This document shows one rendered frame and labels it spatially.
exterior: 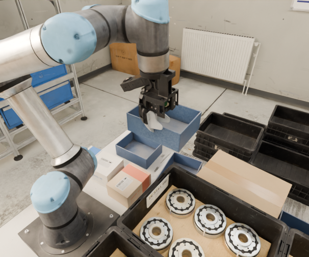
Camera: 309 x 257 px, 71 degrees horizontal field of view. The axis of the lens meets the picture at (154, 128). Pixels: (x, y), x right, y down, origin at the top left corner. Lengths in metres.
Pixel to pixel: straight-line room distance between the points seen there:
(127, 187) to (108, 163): 0.16
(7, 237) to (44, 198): 0.36
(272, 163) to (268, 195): 0.89
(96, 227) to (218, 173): 0.50
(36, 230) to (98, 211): 0.22
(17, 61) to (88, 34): 0.16
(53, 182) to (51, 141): 0.13
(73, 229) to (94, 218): 0.10
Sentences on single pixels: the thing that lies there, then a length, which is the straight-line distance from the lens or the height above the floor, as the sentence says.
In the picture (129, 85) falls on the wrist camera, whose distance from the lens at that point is 0.61.
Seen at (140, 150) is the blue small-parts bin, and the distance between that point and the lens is 1.21.
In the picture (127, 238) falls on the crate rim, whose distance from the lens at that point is 0.66.
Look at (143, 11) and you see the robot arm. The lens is 0.47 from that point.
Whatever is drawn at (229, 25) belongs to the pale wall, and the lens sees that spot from 3.37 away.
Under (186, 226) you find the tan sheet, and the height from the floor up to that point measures 0.83.
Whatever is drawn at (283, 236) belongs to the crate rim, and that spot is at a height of 0.93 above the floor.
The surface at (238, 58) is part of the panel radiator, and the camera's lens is 3.29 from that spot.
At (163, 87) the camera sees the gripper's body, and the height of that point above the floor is 1.28.
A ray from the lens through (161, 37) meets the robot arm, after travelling 0.49.
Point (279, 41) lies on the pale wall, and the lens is 3.27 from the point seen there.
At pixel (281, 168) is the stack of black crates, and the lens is 1.79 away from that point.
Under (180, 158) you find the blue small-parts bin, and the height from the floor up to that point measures 0.74.
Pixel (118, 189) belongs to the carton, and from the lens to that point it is 0.95.
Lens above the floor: 1.52
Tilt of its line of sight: 37 degrees down
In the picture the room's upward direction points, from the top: straight up
